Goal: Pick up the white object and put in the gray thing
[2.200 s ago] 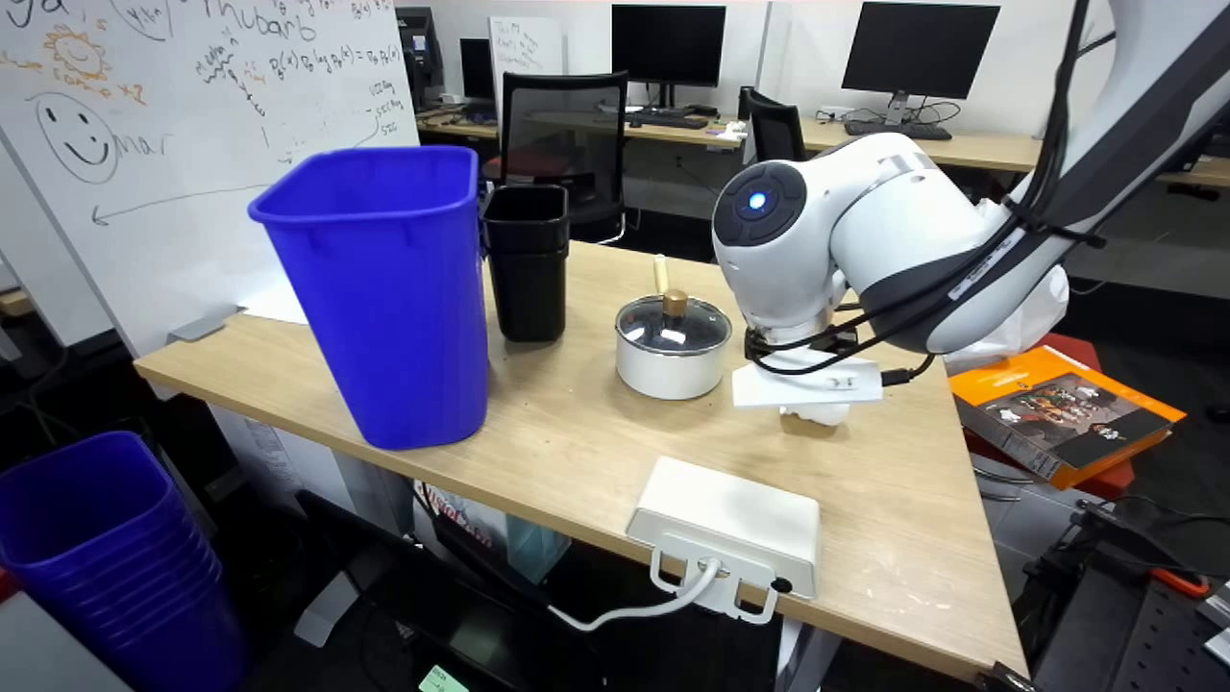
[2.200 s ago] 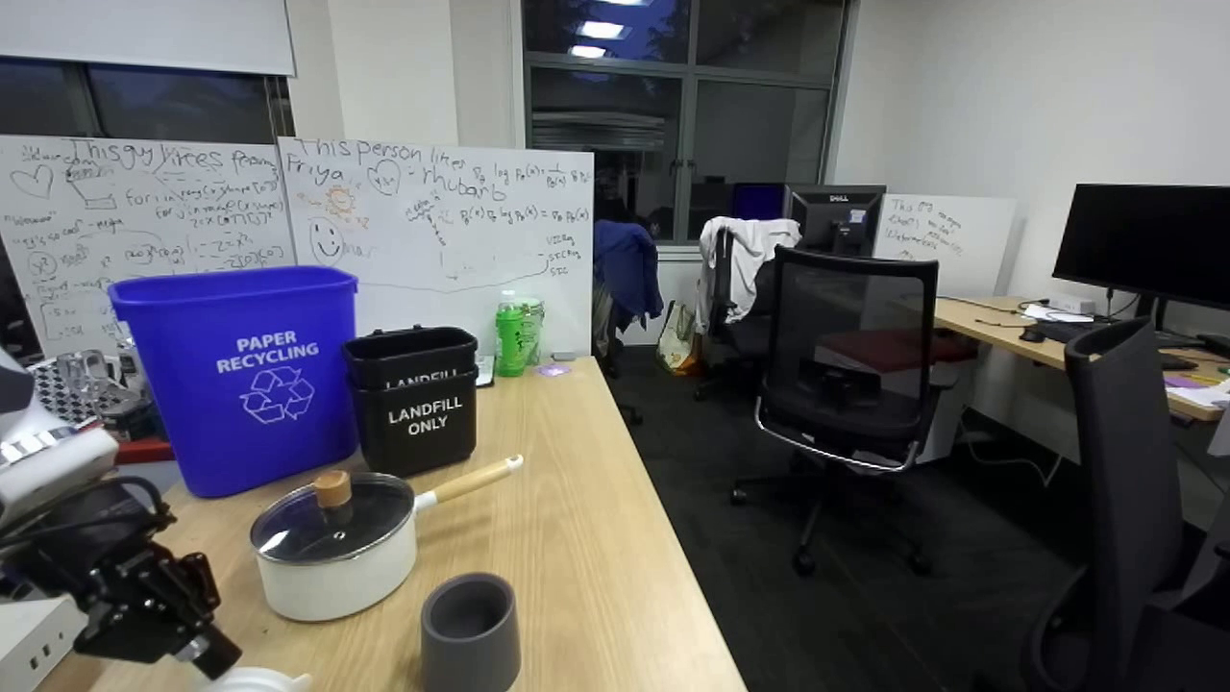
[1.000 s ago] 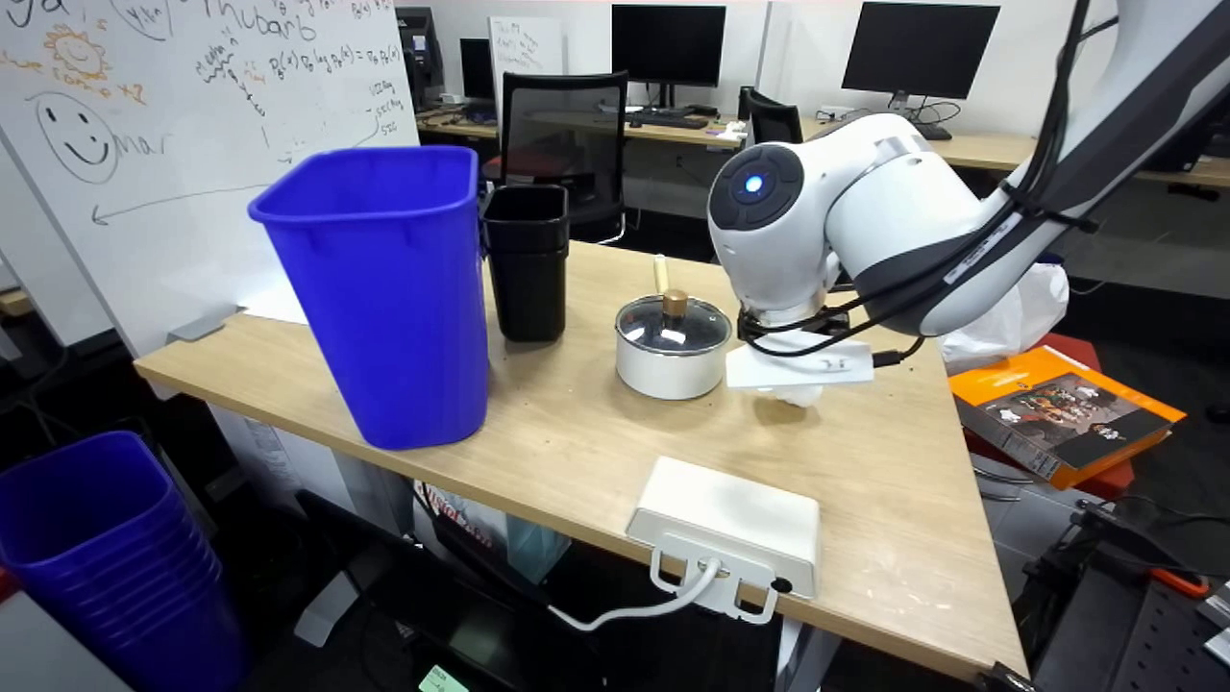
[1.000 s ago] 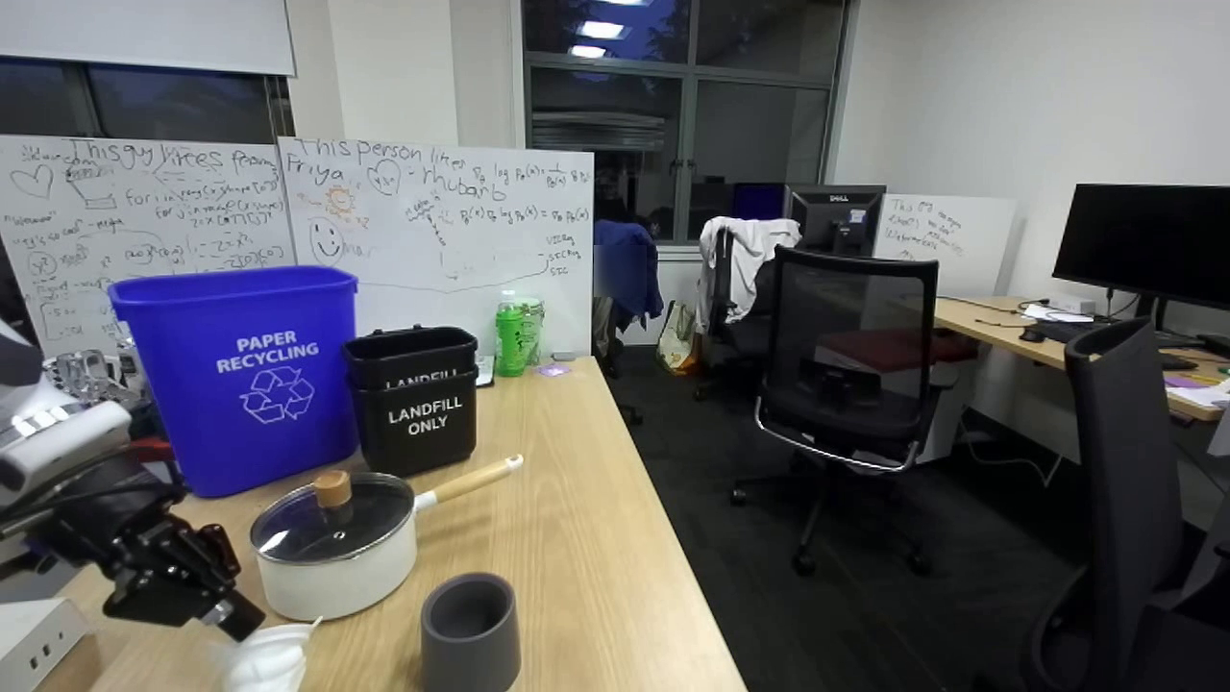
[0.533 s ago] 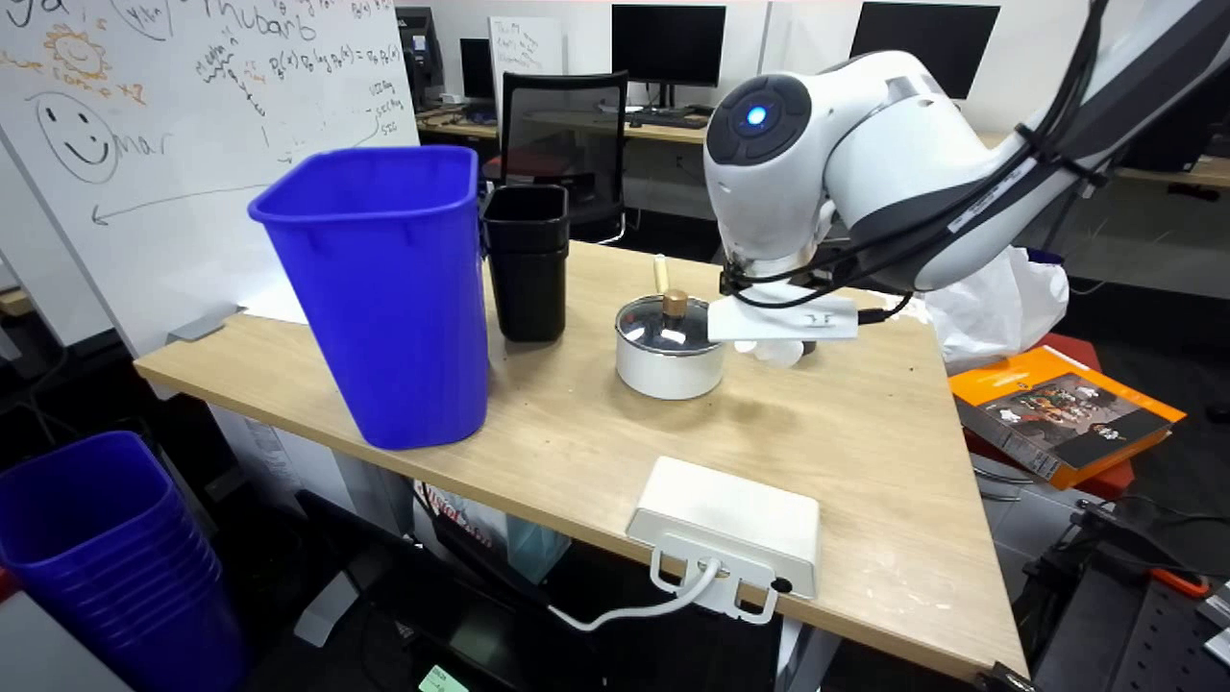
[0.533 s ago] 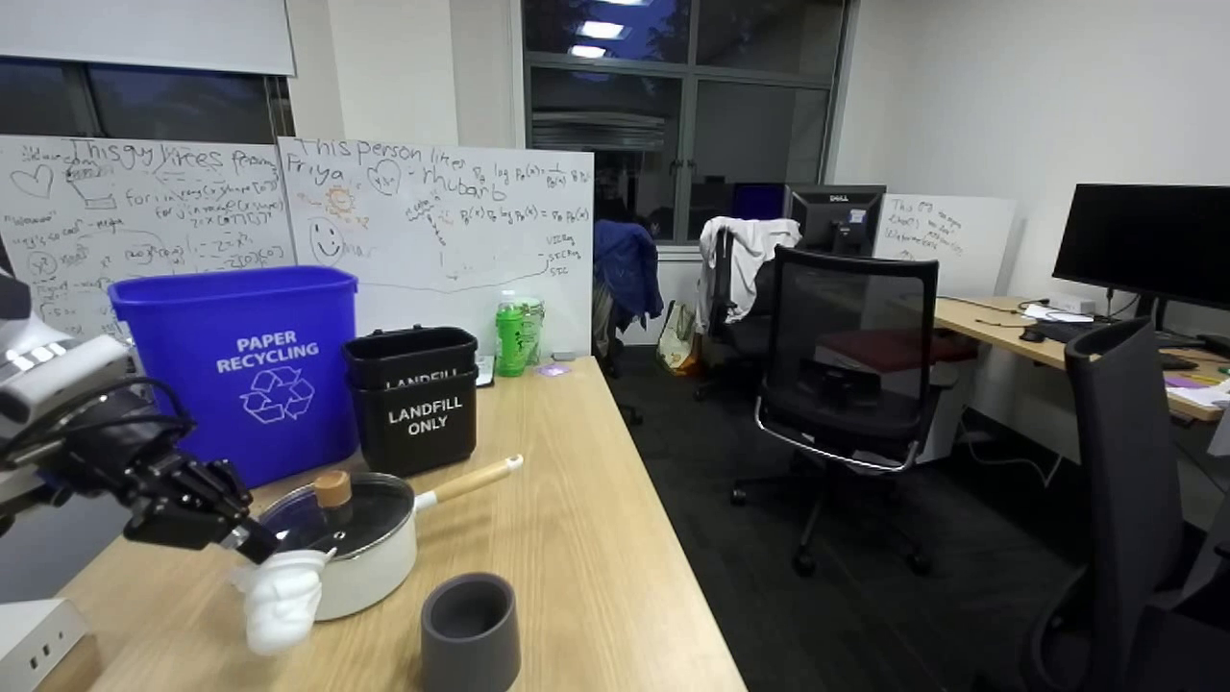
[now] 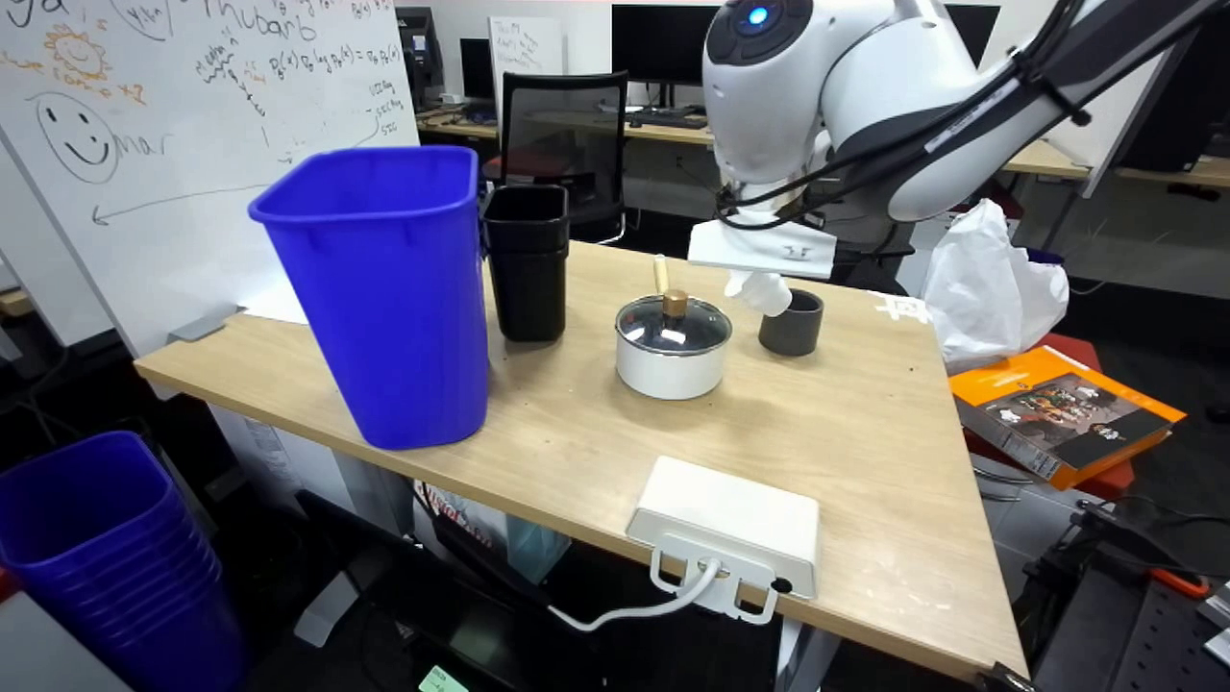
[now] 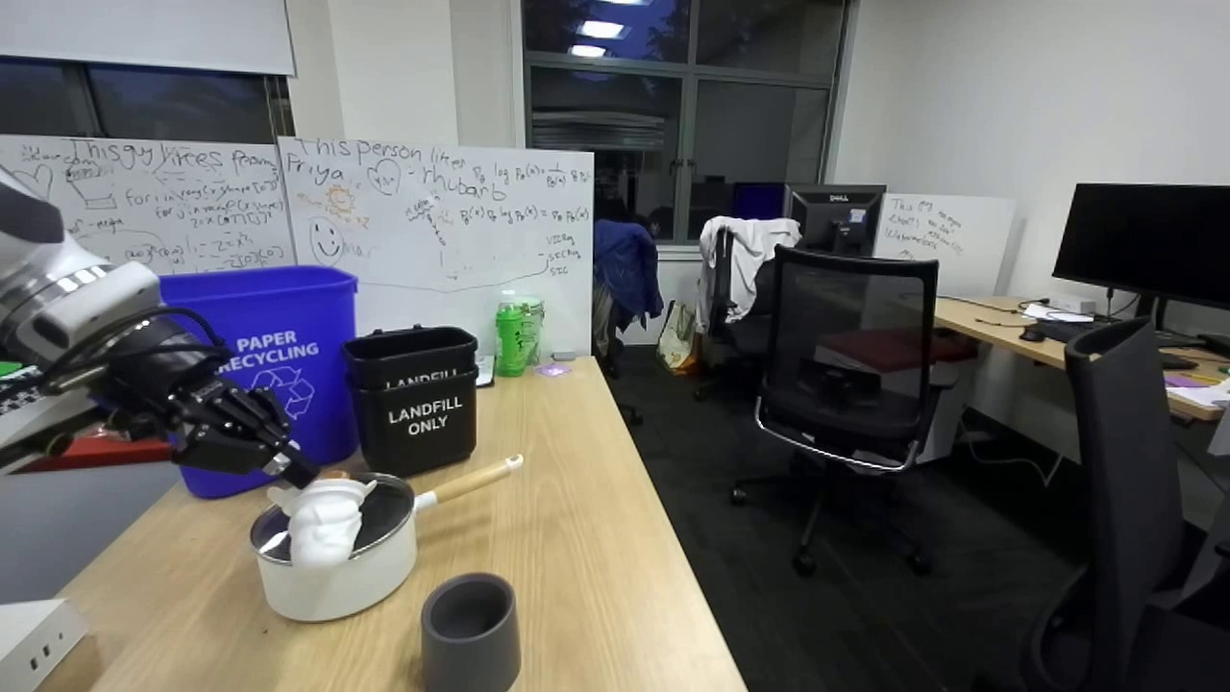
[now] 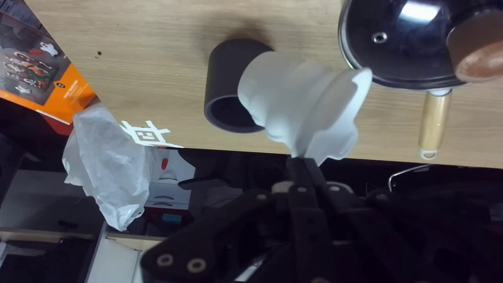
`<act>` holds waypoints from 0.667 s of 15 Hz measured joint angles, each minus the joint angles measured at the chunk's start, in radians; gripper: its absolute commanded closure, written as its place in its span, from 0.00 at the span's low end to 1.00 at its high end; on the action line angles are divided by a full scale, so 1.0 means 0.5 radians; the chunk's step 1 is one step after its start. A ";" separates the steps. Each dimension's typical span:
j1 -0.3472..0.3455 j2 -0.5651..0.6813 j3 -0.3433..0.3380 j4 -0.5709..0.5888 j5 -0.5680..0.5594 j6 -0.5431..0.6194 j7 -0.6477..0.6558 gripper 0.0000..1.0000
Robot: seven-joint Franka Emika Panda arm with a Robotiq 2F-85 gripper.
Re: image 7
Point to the small whiteboard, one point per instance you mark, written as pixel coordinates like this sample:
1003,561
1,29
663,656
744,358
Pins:
525,43

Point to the black mesh office chair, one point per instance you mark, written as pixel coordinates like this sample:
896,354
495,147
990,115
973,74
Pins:
563,140

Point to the gray cylindrical cup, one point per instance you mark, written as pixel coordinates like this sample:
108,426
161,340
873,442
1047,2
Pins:
794,338

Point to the orange book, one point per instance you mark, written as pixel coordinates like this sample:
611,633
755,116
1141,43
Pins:
1064,408

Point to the stack of blue bins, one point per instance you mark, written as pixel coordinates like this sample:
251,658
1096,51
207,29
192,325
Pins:
108,563

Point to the blue paper recycling bin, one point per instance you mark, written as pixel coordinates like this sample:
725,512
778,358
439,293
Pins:
386,320

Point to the wooden office desk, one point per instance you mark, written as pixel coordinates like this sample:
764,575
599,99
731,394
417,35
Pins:
666,134

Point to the black metal stand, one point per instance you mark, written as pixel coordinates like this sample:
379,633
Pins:
1127,616

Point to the black landfill bin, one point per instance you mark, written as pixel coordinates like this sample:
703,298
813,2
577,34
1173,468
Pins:
530,276

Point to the whiteboard with smiley drawing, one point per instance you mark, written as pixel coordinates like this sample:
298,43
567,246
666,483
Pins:
195,128

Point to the white plastic bag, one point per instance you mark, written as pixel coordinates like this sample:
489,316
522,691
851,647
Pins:
981,292

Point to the white power box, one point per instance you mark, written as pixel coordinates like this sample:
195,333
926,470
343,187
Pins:
731,521

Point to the small black computer monitor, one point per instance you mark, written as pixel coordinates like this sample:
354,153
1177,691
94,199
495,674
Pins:
479,67

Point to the glass lid wooden knob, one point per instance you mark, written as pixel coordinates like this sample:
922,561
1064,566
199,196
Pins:
675,329

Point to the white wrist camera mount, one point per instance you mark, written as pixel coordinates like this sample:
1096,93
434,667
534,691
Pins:
771,253

